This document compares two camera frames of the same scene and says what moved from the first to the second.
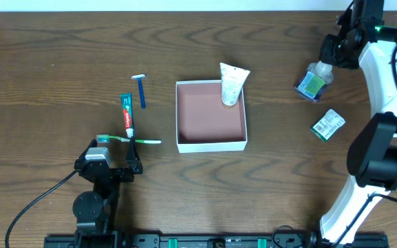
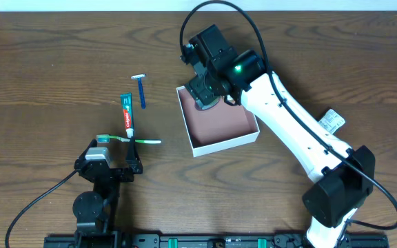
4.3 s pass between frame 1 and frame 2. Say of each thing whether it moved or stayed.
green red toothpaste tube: stayed
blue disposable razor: stayed
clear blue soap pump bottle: moved
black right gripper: moved
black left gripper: stayed
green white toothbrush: stayed
